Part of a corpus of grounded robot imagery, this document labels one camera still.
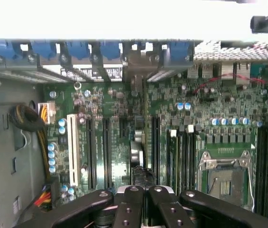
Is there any black long expansion slot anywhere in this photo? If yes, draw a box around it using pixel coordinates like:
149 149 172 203
151 115 161 186
85 117 98 190

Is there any CPU socket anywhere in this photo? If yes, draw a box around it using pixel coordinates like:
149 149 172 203
196 150 256 211

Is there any white expansion slot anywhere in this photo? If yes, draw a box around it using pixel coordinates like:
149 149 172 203
66 113 81 188

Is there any black short expansion slot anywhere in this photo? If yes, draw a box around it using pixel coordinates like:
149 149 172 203
119 118 130 138

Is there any green motherboard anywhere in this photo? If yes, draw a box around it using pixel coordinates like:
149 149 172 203
42 60 268 228

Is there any white power connector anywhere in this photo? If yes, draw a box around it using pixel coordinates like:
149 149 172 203
37 101 56 126

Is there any grey power supply unit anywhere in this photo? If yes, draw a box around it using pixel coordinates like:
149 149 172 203
0 78 45 228

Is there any open black PC case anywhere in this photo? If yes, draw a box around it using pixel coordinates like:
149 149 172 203
0 38 268 228

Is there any black plug with coloured wires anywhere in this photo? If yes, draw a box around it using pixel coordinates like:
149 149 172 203
32 179 61 211

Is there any yellow black sleeved power cable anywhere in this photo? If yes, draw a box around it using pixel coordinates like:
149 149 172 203
8 104 53 183

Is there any red twisted fan wire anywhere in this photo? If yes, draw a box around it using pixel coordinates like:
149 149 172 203
192 73 268 95

